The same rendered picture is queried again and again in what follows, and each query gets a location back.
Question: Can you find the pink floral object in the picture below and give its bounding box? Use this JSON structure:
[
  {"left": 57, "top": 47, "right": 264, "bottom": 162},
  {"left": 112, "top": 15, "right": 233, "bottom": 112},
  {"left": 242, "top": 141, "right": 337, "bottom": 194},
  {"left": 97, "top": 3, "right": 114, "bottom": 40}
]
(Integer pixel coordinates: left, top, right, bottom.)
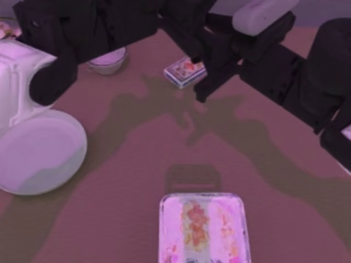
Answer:
[{"left": 0, "top": 18, "right": 22, "bottom": 39}]

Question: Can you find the white ceramic bowl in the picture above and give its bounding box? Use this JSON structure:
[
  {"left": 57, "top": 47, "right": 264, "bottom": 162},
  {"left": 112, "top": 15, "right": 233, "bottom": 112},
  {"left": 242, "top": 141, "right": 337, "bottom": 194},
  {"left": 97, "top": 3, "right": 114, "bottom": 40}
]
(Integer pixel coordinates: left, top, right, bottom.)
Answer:
[{"left": 86, "top": 48, "right": 128, "bottom": 76}]

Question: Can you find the clear plastic tray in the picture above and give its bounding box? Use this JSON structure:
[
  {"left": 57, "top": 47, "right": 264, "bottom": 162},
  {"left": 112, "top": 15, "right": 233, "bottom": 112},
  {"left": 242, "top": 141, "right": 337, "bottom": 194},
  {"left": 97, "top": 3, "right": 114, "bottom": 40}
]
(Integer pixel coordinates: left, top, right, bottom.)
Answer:
[{"left": 158, "top": 192, "right": 252, "bottom": 263}]

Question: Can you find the playing card box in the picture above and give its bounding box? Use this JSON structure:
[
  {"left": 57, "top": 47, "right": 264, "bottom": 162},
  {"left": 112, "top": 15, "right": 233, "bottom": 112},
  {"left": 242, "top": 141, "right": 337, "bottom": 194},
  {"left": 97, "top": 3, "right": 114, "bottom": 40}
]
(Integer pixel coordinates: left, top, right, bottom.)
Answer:
[{"left": 163, "top": 56, "right": 207, "bottom": 89}]

